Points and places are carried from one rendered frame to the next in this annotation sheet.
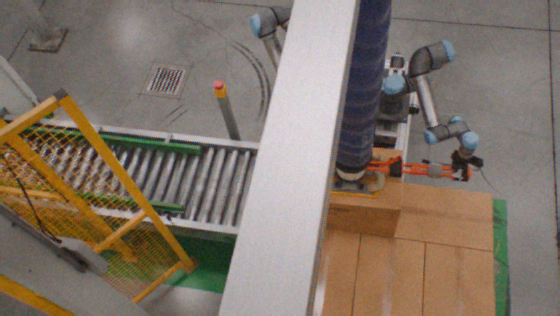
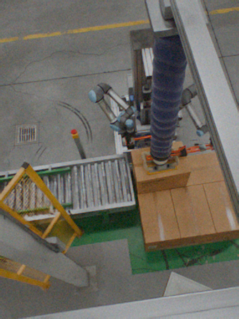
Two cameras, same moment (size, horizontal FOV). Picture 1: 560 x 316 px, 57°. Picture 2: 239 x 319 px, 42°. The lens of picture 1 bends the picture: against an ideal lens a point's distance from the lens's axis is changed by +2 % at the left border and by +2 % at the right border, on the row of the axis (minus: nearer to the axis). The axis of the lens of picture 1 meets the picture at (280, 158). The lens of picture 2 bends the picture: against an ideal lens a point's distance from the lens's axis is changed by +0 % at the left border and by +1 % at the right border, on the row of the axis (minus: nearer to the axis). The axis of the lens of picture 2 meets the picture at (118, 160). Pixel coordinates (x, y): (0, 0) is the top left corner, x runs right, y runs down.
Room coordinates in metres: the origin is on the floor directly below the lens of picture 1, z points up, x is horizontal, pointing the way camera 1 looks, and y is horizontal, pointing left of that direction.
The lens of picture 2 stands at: (0.14, 0.51, 4.07)
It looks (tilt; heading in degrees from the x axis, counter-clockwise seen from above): 63 degrees down; 342
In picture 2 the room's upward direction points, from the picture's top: 10 degrees counter-clockwise
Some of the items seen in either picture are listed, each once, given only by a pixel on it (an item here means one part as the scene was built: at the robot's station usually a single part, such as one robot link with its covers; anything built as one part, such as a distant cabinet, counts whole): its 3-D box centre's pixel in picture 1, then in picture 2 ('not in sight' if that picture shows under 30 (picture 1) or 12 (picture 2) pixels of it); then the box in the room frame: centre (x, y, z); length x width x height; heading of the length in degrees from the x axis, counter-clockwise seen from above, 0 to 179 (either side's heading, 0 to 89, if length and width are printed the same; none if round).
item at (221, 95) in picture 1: (232, 129); (81, 152); (2.19, 0.31, 0.50); 0.07 x 0.07 x 1.00; 70
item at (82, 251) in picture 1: (73, 253); (49, 245); (0.91, 0.94, 1.62); 0.20 x 0.05 x 0.30; 70
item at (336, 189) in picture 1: (349, 186); (161, 167); (1.31, -0.37, 0.97); 0.34 x 0.10 x 0.05; 72
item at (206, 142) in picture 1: (150, 139); (37, 171); (2.22, 0.93, 0.50); 2.31 x 0.05 x 0.19; 70
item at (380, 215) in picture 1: (349, 189); (159, 168); (1.40, -0.40, 0.74); 0.60 x 0.40 x 0.40; 73
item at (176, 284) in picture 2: not in sight; (193, 308); (-0.03, 0.07, 0.82); 0.60 x 0.40 x 0.40; 40
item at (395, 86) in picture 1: (394, 87); not in sight; (1.78, -0.74, 1.20); 0.13 x 0.12 x 0.14; 99
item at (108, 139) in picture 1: (98, 134); (7, 176); (2.29, 1.28, 0.60); 1.60 x 0.10 x 0.09; 70
